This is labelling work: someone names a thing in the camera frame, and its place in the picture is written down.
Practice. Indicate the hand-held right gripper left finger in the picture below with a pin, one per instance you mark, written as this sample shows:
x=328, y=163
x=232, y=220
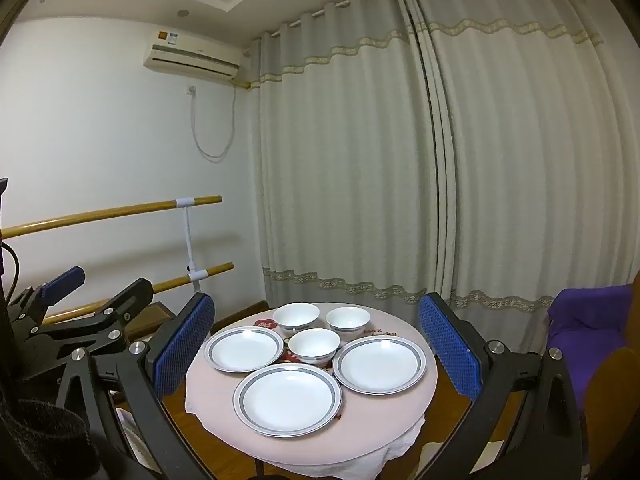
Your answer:
x=185, y=345

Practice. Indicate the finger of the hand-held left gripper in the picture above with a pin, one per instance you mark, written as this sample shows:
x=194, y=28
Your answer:
x=65, y=280
x=132, y=294

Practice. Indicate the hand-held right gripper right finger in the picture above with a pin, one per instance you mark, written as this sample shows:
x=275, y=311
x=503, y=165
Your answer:
x=450, y=345

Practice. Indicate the white plate grey rim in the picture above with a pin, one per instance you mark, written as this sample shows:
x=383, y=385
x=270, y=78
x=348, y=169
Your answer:
x=380, y=365
x=287, y=400
x=242, y=350

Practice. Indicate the white bowl grey band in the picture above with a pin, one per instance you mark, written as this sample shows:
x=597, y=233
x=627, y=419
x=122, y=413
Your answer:
x=296, y=314
x=314, y=344
x=348, y=319

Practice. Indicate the brown low cabinet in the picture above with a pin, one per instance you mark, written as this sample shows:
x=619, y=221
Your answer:
x=155, y=312

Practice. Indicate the dark knitted cloth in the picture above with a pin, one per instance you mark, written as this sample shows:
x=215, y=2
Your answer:
x=35, y=435

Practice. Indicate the white barre stand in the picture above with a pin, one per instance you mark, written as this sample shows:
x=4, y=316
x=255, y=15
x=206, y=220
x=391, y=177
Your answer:
x=189, y=240

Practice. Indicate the pink round table mat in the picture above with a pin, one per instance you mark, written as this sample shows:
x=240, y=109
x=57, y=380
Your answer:
x=390, y=410

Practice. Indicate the white tablecloth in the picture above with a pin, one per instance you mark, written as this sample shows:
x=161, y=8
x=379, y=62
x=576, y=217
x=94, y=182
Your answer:
x=395, y=457

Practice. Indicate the purple cloth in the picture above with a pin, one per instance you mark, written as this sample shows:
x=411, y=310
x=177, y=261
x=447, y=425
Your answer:
x=590, y=330

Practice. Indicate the black table leg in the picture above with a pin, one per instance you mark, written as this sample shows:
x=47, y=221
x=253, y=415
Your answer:
x=259, y=470

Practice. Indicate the purple chair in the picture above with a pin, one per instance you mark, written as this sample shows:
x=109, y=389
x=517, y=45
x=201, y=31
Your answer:
x=612, y=385

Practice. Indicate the air conditioner pipe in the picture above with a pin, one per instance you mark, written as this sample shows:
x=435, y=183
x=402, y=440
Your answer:
x=248, y=85

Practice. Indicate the white wall air conditioner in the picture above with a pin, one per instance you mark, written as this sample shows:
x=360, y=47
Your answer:
x=192, y=55

